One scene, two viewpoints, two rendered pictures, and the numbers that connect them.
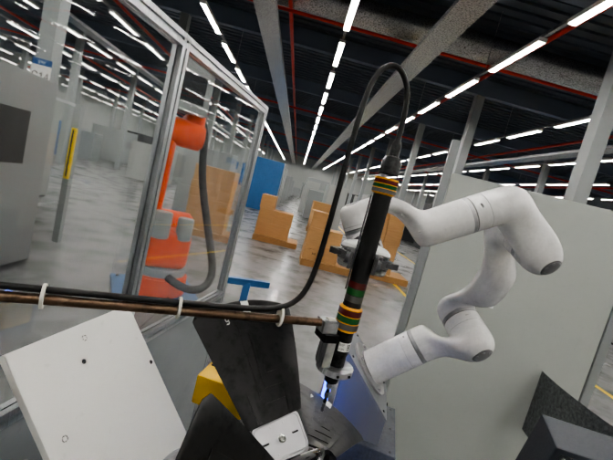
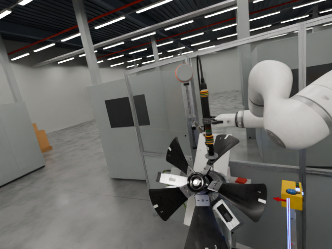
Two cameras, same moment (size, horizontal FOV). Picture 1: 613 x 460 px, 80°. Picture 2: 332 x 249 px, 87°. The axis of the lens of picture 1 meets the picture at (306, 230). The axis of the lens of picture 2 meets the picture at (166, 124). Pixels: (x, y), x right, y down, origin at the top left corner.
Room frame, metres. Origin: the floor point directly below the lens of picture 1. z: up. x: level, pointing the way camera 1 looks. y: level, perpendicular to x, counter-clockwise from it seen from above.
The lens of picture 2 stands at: (0.88, -1.03, 1.79)
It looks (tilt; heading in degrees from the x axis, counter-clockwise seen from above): 12 degrees down; 117
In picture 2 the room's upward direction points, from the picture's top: 10 degrees counter-clockwise
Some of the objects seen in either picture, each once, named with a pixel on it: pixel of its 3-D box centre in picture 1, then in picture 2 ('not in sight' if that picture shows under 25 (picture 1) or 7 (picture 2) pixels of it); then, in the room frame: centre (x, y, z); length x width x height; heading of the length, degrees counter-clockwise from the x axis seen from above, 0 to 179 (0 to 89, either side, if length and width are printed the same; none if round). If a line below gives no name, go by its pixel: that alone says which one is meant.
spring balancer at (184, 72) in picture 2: not in sight; (184, 72); (0.35, 0.53, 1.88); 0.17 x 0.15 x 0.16; 171
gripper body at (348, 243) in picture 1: (364, 254); (228, 119); (0.77, -0.13, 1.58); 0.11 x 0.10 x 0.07; 171
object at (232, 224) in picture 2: not in sight; (228, 214); (0.71, -0.09, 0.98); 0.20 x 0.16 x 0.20; 81
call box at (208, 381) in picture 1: (224, 391); (291, 194); (1.06, 0.12, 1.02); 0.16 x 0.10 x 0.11; 81
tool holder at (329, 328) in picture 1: (336, 345); (210, 147); (0.65, -0.11, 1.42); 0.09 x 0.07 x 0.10; 116
